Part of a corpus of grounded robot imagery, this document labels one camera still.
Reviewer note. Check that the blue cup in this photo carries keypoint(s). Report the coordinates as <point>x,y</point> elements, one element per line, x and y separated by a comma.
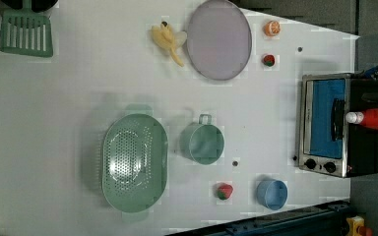
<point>271,194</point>

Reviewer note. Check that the yellow orange floor object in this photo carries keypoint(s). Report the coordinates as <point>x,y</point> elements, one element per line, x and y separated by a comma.
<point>357,227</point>

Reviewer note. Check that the green cup with handle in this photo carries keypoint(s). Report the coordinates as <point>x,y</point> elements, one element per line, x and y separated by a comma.
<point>202,141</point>

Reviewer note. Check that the green perforated colander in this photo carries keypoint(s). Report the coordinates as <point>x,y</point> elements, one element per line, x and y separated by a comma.
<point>134,160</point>

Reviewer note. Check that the orange slice toy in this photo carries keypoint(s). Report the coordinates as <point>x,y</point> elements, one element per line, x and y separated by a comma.
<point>272,28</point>

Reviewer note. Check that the blue metal frame rail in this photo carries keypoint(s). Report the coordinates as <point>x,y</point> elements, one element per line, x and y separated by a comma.
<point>322,220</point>

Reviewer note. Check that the small strawberry toy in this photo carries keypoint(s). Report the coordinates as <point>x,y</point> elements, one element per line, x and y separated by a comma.
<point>269,60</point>

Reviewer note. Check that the grey round plate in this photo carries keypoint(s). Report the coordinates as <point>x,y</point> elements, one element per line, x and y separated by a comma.
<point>219,40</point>

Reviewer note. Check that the black cylinder object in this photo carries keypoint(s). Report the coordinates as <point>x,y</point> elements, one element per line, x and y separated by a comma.
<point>38,6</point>

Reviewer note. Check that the peeled banana toy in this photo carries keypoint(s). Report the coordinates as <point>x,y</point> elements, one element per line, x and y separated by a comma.
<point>167,39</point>

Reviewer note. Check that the green slotted spatula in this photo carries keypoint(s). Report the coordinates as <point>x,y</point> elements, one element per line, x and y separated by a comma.
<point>25,32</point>

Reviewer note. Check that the red ketchup bottle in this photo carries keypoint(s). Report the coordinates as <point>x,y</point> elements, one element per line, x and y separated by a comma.
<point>367,118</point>

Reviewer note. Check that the large strawberry toy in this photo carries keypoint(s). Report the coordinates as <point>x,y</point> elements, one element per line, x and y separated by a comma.
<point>224,191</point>

